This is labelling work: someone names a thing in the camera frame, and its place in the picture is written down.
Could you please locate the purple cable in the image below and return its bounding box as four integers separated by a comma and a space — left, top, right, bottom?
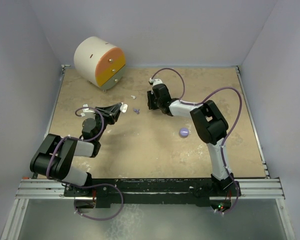
46, 106, 125, 221
149, 67, 243, 215

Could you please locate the round mini drawer cabinet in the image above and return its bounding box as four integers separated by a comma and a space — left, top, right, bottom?
73, 36, 126, 91

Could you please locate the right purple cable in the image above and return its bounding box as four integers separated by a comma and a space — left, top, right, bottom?
149, 67, 243, 215

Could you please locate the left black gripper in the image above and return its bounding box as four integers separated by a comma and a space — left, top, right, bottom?
92, 103, 122, 141

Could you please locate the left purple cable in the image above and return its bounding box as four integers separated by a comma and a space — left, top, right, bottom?
46, 106, 125, 221

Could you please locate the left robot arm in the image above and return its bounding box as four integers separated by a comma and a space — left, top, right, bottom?
29, 102, 124, 196

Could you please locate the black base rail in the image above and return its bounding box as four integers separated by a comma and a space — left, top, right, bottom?
62, 176, 241, 210

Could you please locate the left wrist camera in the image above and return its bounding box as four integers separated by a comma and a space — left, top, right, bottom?
80, 104, 94, 118

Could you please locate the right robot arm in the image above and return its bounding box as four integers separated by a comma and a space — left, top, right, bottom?
147, 83, 234, 196

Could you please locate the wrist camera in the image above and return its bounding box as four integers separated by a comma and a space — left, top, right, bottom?
148, 78, 163, 87
80, 104, 94, 118

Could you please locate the aluminium frame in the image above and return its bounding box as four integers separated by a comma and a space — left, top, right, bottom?
2, 67, 295, 240

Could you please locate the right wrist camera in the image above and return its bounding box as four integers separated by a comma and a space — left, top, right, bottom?
148, 78, 163, 87

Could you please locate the white earbud charging case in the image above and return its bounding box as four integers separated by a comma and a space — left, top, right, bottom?
120, 103, 128, 113

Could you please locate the purple earbud charging case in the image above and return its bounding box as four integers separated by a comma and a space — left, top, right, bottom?
179, 127, 190, 138

